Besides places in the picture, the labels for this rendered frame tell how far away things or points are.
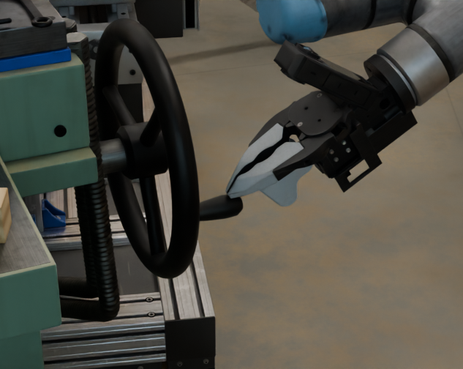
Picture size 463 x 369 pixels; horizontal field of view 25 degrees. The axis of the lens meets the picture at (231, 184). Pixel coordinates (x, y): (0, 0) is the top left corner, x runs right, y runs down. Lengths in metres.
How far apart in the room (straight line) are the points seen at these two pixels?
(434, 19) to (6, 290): 0.54
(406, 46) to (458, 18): 0.06
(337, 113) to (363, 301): 1.27
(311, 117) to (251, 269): 1.33
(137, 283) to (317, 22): 0.99
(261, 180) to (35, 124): 0.23
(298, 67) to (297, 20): 0.08
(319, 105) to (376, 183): 1.66
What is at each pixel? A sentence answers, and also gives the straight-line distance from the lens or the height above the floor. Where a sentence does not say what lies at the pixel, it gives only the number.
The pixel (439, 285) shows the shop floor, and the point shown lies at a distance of 2.40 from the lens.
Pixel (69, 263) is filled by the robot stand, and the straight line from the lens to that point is 2.08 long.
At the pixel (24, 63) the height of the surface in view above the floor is 0.97.
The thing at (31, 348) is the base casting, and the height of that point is 0.75.
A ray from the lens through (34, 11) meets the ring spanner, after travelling 1.03.
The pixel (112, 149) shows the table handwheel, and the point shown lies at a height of 0.82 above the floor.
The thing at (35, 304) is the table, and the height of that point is 0.87.
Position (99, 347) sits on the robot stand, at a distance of 1.90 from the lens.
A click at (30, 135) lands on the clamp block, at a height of 0.90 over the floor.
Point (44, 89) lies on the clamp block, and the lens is 1.02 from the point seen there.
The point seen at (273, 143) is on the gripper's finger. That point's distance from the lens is 1.11.
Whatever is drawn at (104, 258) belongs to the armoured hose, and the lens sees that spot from 1.19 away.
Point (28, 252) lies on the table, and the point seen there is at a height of 0.90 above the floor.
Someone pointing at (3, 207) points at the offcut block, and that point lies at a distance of 0.86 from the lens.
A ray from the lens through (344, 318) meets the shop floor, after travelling 2.28.
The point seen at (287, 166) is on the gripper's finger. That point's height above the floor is 0.84.
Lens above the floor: 1.36
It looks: 30 degrees down
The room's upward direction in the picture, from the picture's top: straight up
